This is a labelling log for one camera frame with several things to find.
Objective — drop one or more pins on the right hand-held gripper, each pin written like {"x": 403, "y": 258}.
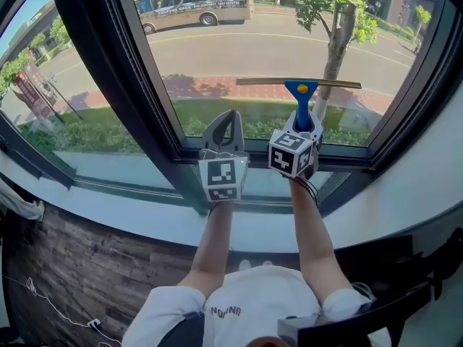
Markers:
{"x": 289, "y": 154}

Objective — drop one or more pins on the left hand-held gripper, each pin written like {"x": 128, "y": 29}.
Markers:
{"x": 222, "y": 175}

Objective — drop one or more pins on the blue squeegee with yellow button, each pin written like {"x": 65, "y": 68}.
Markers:
{"x": 302, "y": 110}

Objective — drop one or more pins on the casement window glass pane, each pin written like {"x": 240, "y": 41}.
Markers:
{"x": 235, "y": 56}

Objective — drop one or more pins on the person's right forearm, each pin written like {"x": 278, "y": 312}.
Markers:
{"x": 311, "y": 237}

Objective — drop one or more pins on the person's left forearm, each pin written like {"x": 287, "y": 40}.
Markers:
{"x": 213, "y": 251}

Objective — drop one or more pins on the low fixed window pane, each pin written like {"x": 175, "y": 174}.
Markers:
{"x": 264, "y": 186}

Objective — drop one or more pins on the slim street tree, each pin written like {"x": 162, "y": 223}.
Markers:
{"x": 336, "y": 49}

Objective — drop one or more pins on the white window sill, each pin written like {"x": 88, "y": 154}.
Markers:
{"x": 144, "y": 222}

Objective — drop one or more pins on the large fixed window pane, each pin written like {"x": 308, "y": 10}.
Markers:
{"x": 101, "y": 121}

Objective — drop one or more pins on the person's left white shoe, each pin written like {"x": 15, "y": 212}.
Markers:
{"x": 245, "y": 265}

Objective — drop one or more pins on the person's white shoe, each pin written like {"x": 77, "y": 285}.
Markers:
{"x": 267, "y": 263}
{"x": 245, "y": 265}

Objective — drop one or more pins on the person's right white shoe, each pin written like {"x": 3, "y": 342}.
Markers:
{"x": 267, "y": 263}

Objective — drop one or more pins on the thin dark street pole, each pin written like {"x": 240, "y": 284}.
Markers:
{"x": 67, "y": 101}

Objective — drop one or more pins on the person's white t-shirt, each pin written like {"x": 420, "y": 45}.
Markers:
{"x": 260, "y": 302}

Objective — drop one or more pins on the black flat bar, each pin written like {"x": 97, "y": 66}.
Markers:
{"x": 361, "y": 309}

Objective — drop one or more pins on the red street sign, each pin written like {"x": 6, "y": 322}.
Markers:
{"x": 32, "y": 89}

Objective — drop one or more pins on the white power strip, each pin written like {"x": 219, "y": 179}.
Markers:
{"x": 94, "y": 322}

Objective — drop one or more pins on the black window frame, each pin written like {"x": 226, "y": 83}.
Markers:
{"x": 108, "y": 67}

